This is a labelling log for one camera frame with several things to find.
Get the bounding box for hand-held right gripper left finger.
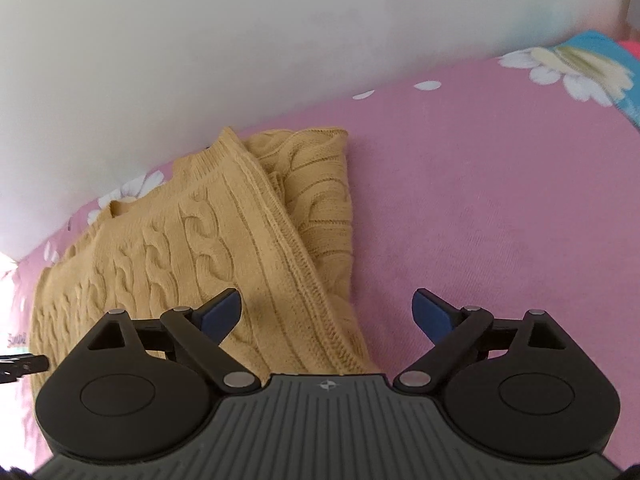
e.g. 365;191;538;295
87;287;262;395

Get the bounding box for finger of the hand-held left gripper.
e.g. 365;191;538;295
0;354;50;386

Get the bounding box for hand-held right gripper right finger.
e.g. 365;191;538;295
392;287;572;395

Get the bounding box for yellow cable-knit sweater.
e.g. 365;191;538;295
30;127;382;397

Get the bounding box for pink floral bed sheet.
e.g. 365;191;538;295
0;30;640;476

